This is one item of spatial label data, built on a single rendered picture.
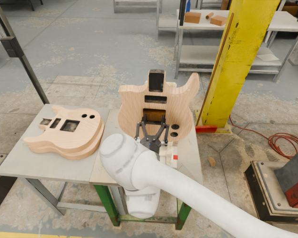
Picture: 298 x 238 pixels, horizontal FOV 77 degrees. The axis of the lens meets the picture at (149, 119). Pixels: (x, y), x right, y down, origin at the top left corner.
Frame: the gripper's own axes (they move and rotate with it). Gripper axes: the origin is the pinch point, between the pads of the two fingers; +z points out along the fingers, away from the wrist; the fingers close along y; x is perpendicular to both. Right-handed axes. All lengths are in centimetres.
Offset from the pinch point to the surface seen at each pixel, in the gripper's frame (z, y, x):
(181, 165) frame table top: -1.4, 16.8, -36.2
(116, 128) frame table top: 22, -27, -36
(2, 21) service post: 68, -112, 15
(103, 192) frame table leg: -15, -28, -53
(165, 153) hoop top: -2.1, 6.9, -24.3
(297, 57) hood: 36, 68, 15
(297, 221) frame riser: 7, 130, -123
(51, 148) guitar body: 1, -63, -36
